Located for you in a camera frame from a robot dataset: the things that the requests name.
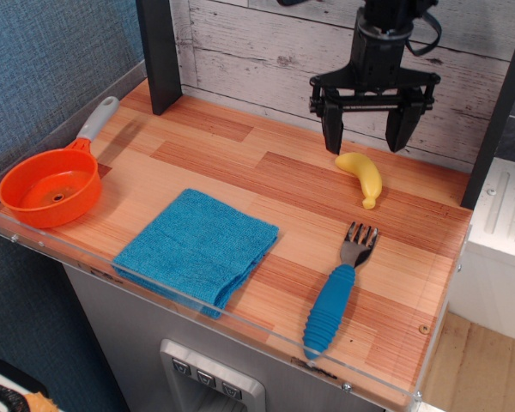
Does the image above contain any dark grey right post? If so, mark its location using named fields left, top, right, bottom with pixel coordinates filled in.
left=460, top=0, right=515, bottom=211

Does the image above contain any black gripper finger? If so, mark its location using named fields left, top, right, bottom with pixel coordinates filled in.
left=385, top=88, right=427, bottom=153
left=321, top=88, right=344, bottom=155

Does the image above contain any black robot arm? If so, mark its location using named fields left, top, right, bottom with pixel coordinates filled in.
left=310, top=1, right=442, bottom=155

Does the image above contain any fork with blue handle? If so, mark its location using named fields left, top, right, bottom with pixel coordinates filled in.
left=303, top=222, right=379, bottom=361

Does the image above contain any orange cloth item bottom left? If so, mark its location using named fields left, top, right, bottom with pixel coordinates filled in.
left=24, top=392, right=61, bottom=412

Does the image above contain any black mesh item bottom left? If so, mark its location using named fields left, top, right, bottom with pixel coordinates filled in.
left=0, top=385, right=30, bottom=412

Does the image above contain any folded blue cloth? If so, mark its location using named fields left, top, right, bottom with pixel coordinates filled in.
left=113, top=189, right=279, bottom=318

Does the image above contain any orange pot with grey handle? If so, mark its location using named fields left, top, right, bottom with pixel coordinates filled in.
left=0, top=96, right=119, bottom=228

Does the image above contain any silver dispenser panel with buttons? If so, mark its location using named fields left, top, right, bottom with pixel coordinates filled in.
left=160, top=339, right=267, bottom=411

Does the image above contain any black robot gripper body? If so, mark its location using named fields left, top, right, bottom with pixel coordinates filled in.
left=310, top=16, right=440, bottom=115

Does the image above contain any clear acrylic table guard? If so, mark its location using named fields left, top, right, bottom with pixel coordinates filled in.
left=0, top=83, right=471, bottom=411

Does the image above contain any dark grey post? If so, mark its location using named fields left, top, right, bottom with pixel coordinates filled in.
left=136, top=0, right=183, bottom=115
left=460, top=0, right=515, bottom=211

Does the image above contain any yellow toy banana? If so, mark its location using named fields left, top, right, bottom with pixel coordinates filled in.
left=335, top=152, right=383, bottom=209

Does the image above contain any dark grey left post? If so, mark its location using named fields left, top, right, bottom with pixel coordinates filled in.
left=136, top=0, right=183, bottom=115

